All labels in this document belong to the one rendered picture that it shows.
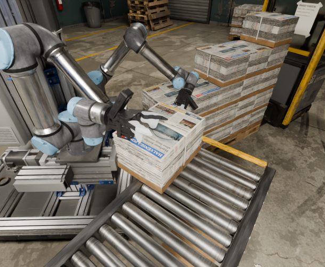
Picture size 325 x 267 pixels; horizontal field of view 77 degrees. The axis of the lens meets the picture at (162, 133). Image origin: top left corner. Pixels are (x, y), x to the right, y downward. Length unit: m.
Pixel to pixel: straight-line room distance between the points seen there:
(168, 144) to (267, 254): 1.27
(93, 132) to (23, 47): 0.37
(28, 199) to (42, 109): 1.12
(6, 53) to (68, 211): 1.22
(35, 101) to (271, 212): 1.89
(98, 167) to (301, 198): 1.80
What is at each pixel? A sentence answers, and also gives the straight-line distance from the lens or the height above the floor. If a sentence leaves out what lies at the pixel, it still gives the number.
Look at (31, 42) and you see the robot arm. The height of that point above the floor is 1.41.
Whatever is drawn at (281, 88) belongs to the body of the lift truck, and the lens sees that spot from 3.05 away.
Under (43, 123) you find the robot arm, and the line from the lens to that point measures 1.00.
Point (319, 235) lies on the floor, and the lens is 2.16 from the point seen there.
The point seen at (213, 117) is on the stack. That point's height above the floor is 0.56.
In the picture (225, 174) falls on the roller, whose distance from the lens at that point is 1.12.
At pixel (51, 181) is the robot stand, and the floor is 0.73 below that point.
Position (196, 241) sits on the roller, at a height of 0.79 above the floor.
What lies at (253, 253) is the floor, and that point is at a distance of 1.85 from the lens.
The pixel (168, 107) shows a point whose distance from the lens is 1.11.
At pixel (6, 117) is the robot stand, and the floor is 0.98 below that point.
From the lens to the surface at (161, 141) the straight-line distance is 0.88.
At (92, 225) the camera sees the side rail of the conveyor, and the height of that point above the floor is 0.80.
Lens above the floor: 1.61
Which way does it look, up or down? 39 degrees down
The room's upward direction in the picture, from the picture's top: straight up
